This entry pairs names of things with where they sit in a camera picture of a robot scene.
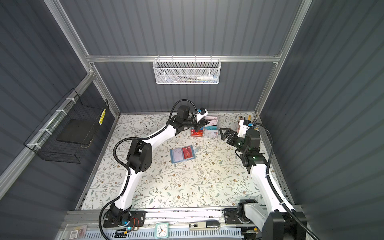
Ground pink card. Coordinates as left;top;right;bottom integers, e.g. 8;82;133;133
206;117;219;127
172;149;184;163

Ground clear acrylic card display stand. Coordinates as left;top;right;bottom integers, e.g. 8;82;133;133
191;116;219;138

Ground red vip card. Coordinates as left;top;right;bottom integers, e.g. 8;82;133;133
191;128;204;137
182;146;195;160

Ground blue leather card holder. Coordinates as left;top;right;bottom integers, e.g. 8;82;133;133
170;145;196;164

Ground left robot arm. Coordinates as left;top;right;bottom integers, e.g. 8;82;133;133
109;106;209;219

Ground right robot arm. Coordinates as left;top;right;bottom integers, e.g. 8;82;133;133
220;128;307;240

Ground red VIP card in stand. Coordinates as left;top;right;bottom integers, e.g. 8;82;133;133
191;128;204;137

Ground teal VIP card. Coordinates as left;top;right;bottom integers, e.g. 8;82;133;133
204;126;218;131

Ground markers in mesh basket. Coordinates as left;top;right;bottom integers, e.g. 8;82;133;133
172;75;219;84

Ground grey black handheld device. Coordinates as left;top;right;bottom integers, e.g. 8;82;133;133
189;220;221;231

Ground small white desk clock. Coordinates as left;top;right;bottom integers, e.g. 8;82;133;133
155;223;170;239

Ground small label packet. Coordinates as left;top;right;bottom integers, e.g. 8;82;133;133
68;225;88;240

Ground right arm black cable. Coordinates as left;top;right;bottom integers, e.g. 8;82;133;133
253;122;320;240

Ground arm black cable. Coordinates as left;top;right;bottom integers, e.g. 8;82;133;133
98;98;199;240
253;122;320;240

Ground white wire mesh basket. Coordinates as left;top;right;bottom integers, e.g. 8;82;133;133
153;58;222;85

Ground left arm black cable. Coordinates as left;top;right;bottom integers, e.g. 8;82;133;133
98;98;199;240

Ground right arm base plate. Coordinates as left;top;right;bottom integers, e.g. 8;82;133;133
222;208;254;225

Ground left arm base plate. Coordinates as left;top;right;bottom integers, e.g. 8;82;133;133
102;211;147;228

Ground black wire wall basket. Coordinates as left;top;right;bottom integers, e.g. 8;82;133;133
24;89;109;164

